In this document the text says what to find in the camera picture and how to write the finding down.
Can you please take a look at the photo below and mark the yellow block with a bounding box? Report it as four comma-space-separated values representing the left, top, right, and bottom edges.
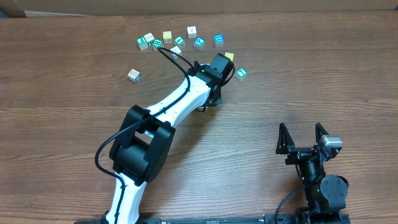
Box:
162, 30, 173, 44
224, 52, 234, 61

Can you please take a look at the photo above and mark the plain white lettered block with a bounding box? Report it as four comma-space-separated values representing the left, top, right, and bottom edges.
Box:
144, 32, 155, 45

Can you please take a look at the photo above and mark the white block top row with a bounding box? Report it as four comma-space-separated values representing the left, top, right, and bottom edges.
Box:
187, 26, 197, 39

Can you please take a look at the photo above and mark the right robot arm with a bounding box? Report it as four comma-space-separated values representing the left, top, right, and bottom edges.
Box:
274, 123, 350, 223

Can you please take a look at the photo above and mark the green wheelchair symbol block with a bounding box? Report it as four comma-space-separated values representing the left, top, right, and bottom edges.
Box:
136, 36, 149, 50

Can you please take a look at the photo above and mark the blue picture block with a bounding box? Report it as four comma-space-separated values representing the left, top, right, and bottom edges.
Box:
213, 34, 224, 48

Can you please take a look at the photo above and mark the white block blue side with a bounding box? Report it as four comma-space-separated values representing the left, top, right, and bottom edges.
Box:
170, 46, 182, 60

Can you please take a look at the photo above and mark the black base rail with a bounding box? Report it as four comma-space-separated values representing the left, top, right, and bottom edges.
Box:
75, 214, 351, 224

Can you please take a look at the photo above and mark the green number seven block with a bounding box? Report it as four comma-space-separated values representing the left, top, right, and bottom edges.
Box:
235, 67, 248, 82

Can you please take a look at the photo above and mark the yellow block right side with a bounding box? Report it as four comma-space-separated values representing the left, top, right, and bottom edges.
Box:
224, 52, 234, 61

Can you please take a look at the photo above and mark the green letter block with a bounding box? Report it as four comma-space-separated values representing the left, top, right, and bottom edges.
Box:
152, 39, 164, 51

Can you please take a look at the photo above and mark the green number four block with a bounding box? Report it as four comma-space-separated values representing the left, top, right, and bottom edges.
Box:
174, 35, 185, 47

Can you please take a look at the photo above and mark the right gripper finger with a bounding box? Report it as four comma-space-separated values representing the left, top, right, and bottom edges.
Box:
315, 123, 328, 143
275, 123, 295, 154

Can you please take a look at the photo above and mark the blue letter P block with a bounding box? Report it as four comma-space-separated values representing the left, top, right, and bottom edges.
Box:
193, 37, 205, 50

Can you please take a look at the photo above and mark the cardboard backboard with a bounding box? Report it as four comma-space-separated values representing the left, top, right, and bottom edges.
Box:
1, 0, 397, 17

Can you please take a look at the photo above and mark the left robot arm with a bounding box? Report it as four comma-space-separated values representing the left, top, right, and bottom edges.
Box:
100, 54, 234, 223

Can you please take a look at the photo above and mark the yellow top block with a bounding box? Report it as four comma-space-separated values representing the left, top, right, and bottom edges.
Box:
162, 30, 173, 44

